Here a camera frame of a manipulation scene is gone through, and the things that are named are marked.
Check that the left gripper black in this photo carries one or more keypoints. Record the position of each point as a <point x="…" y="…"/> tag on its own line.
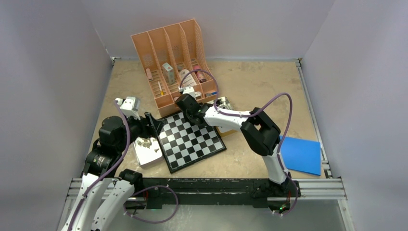
<point x="151" y="129"/>

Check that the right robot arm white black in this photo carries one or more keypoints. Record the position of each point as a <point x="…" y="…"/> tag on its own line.
<point x="260" y="132"/>

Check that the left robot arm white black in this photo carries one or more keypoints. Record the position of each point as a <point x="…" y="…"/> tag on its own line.
<point x="116" y="134"/>

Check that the pile of white chess pieces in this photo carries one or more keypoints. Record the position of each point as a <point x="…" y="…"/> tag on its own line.
<point x="144" y="144"/>

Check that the black white chess board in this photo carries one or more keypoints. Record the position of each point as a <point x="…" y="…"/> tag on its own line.
<point x="184" y="144"/>

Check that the silver metal tin tray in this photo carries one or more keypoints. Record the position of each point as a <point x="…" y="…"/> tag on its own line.
<point x="147" y="158"/>

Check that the yellow white pen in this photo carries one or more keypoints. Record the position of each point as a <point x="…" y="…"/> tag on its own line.
<point x="160" y="88"/>

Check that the white stapler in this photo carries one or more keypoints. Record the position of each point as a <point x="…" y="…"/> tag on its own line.
<point x="198" y="94"/>

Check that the white paper pack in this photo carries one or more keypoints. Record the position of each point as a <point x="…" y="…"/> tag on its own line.
<point x="188" y="80"/>

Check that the white green carton box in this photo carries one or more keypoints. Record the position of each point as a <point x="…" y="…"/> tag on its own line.
<point x="168" y="71"/>

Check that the blue grey small object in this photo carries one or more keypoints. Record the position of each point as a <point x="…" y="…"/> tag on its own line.
<point x="211" y="94"/>

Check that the pink bottle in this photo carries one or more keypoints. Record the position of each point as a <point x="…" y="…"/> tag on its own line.
<point x="199" y="74"/>

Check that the peach plastic desk organizer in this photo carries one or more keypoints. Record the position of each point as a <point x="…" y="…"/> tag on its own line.
<point x="181" y="45"/>

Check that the blue foam pad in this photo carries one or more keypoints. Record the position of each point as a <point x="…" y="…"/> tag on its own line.
<point x="302" y="155"/>

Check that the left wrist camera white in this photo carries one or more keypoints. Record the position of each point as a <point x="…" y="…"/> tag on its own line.
<point x="129" y="106"/>

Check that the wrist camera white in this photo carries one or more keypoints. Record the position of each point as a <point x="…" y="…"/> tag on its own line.
<point x="129" y="106"/>
<point x="187" y="90"/>

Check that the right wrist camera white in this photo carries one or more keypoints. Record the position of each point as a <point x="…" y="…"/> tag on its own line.
<point x="187" y="90"/>

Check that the black metal base rail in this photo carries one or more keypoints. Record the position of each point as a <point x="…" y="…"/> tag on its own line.
<point x="255" y="192"/>

